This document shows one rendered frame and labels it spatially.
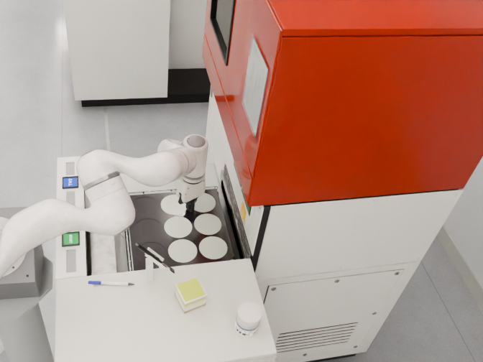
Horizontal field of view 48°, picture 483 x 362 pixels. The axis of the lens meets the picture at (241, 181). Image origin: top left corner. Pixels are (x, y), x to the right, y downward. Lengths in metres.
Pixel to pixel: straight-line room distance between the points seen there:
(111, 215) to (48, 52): 3.17
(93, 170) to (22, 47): 3.21
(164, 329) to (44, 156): 2.12
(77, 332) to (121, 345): 0.13
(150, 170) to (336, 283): 0.97
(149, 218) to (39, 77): 2.43
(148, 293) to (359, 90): 0.87
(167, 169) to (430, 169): 0.82
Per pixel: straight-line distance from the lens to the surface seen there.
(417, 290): 3.20
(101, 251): 1.92
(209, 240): 1.93
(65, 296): 1.73
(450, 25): 1.45
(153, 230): 1.95
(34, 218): 1.43
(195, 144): 1.77
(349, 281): 2.13
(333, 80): 1.37
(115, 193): 1.43
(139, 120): 3.80
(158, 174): 1.42
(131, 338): 1.64
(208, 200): 2.05
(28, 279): 1.85
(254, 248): 1.78
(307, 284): 2.06
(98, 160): 1.43
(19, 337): 2.16
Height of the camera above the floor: 2.41
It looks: 45 degrees down
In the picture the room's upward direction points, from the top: 10 degrees clockwise
